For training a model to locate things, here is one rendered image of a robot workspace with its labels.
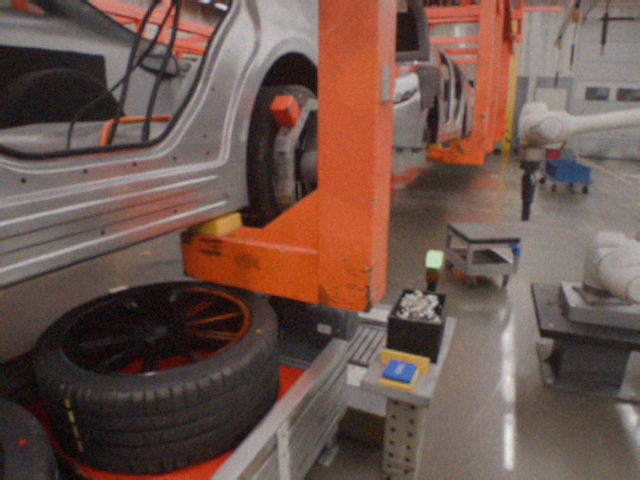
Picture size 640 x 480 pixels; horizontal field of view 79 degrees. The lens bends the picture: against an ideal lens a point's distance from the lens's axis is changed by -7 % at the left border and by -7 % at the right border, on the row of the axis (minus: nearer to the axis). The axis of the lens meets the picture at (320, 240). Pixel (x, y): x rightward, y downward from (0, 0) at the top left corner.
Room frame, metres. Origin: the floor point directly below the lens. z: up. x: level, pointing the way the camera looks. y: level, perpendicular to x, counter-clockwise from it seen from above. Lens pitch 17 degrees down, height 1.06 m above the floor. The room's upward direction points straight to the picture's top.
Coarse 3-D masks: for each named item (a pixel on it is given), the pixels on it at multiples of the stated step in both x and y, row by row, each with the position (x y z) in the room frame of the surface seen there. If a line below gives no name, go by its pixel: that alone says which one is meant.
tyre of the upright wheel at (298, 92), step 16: (256, 96) 1.70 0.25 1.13; (272, 96) 1.67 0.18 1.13; (304, 96) 1.82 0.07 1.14; (256, 112) 1.62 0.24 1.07; (256, 128) 1.56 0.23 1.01; (272, 128) 1.59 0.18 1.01; (256, 144) 1.54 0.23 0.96; (272, 144) 1.58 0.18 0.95; (256, 160) 1.52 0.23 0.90; (256, 176) 1.52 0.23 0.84; (256, 192) 1.53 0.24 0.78; (272, 192) 1.58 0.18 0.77; (256, 208) 1.55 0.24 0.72; (272, 208) 1.57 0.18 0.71; (256, 224) 1.61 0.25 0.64
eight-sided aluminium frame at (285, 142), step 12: (300, 108) 1.65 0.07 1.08; (312, 108) 1.70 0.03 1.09; (300, 120) 1.61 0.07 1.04; (288, 132) 1.61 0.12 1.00; (276, 144) 1.55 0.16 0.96; (288, 144) 1.53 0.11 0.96; (276, 156) 1.55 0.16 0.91; (288, 156) 1.53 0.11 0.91; (276, 168) 1.55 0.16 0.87; (288, 168) 1.53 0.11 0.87; (276, 180) 1.55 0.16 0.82; (288, 180) 1.53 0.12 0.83; (276, 192) 1.55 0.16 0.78; (288, 192) 1.53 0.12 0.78; (288, 204) 1.53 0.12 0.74
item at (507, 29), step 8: (472, 0) 12.93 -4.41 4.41; (504, 0) 7.28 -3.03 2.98; (520, 0) 8.86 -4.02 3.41; (504, 8) 7.79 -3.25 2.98; (520, 8) 9.48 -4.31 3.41; (504, 16) 8.38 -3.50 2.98; (512, 16) 9.65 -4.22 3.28; (520, 16) 9.58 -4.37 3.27; (504, 24) 9.07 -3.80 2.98; (520, 24) 11.02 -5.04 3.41; (504, 32) 9.88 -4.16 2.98; (520, 32) 12.01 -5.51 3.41; (432, 40) 13.35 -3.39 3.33; (440, 40) 13.25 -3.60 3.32; (448, 40) 13.15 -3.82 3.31; (456, 40) 13.05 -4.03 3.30; (464, 40) 12.95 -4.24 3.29; (472, 40) 12.85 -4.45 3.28; (520, 40) 12.29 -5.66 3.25
